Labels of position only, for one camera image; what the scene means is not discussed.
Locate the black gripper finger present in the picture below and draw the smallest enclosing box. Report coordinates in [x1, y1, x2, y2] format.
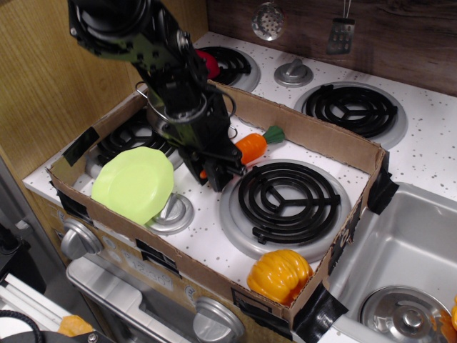
[178, 149, 208, 185]
[204, 158, 246, 192]

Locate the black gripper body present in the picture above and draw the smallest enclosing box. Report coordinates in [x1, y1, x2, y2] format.
[163, 96, 241, 167]

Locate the orange toy carrot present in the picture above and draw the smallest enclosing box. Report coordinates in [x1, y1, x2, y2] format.
[199, 125, 286, 179]

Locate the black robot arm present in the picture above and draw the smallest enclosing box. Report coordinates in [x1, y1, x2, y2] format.
[68, 1, 246, 192]

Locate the light green plastic plate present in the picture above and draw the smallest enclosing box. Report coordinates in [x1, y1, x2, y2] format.
[91, 146, 174, 225]

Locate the brown cardboard fence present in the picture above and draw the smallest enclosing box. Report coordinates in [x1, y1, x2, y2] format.
[48, 86, 389, 341]

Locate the small steel pot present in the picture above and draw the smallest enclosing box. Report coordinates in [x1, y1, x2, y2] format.
[134, 81, 237, 135]

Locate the front silver stove knob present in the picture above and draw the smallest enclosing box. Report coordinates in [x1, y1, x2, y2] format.
[145, 193, 194, 235]

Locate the silver stove knob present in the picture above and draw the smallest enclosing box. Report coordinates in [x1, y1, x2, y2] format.
[273, 59, 313, 88]
[145, 193, 194, 235]

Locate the red plastic cup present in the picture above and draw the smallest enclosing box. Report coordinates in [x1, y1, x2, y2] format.
[196, 49, 221, 79]

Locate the front right black burner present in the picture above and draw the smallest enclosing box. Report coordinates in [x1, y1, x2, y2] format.
[219, 159, 351, 262]

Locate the back left black burner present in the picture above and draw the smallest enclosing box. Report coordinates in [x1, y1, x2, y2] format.
[200, 46, 261, 92]

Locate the back silver stove knob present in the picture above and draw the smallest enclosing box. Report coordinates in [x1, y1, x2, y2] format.
[273, 59, 313, 88]

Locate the yellow toy bell pepper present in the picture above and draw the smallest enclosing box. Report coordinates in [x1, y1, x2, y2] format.
[246, 249, 313, 306]

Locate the hanging perforated steel ladle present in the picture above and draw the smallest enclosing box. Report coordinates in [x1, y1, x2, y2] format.
[251, 1, 286, 41]

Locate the left oven dial knob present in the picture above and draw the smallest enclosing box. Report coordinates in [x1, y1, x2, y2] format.
[61, 219, 103, 260]

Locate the oven dial knob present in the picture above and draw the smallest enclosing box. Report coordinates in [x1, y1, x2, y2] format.
[61, 219, 103, 260]
[193, 297, 245, 343]

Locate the right oven dial knob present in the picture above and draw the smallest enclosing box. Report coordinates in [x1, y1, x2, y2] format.
[193, 297, 245, 343]

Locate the back right black burner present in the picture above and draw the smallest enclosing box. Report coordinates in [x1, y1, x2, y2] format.
[294, 81, 408, 149]

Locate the silver oven door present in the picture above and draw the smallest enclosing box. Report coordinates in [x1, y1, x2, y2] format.
[66, 257, 197, 342]

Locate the hanging slotted steel spatula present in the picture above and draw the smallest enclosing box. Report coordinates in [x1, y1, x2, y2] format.
[326, 0, 356, 56]

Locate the silver toy sink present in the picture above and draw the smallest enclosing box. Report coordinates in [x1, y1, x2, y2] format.
[323, 183, 456, 342]

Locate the steel pot lid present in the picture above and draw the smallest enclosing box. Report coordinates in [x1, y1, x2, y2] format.
[358, 286, 456, 342]

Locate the black cable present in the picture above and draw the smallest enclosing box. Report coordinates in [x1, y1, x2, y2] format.
[0, 309, 46, 343]

